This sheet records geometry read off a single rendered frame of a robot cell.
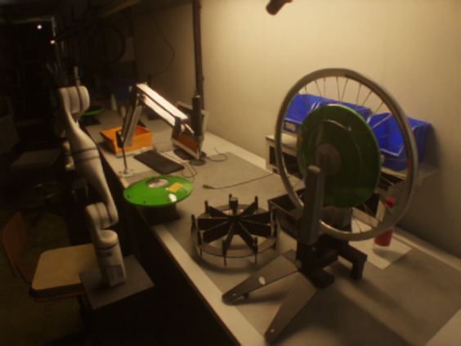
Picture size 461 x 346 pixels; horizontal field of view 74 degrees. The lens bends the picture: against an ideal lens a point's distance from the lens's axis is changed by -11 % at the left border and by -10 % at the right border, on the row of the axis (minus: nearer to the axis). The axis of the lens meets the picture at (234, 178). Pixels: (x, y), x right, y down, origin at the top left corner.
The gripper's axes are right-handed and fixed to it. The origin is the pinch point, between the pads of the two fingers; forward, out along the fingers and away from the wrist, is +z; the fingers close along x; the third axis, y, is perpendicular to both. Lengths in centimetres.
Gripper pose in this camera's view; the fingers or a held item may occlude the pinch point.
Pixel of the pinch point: (82, 200)
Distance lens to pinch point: 166.7
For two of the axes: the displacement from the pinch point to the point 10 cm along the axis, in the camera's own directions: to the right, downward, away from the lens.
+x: -8.2, 2.5, -5.2
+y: -5.7, -3.2, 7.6
